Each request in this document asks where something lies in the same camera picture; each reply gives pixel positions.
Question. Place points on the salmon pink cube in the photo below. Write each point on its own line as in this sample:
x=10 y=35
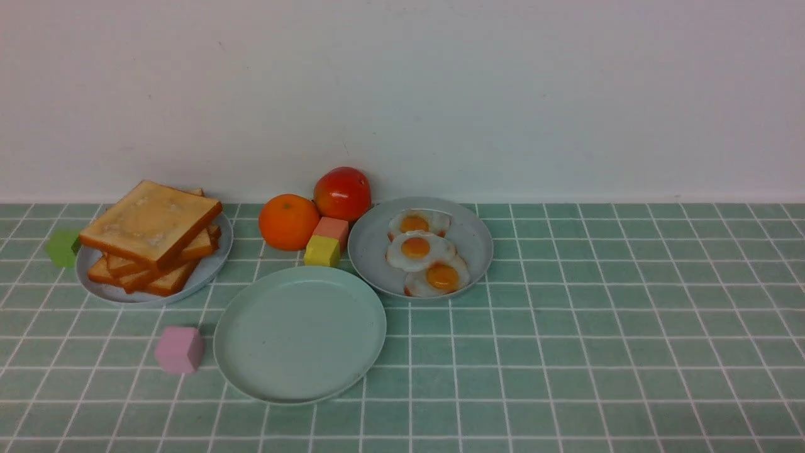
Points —
x=337 y=229

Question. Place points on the red apple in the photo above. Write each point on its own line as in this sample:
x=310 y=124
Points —
x=343 y=193

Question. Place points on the yellow cube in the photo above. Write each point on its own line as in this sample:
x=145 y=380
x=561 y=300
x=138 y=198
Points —
x=322 y=251

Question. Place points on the green empty plate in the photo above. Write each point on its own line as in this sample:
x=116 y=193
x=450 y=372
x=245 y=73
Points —
x=299 y=336

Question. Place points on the fried egg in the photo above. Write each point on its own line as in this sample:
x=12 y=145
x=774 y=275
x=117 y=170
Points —
x=431 y=221
x=416 y=251
x=440 y=279

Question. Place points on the orange fruit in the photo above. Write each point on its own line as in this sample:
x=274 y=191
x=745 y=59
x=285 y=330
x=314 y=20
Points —
x=287 y=222

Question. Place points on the green cube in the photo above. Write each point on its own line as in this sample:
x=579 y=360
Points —
x=63 y=246

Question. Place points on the grey bread plate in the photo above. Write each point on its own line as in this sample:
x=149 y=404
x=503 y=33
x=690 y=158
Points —
x=203 y=274

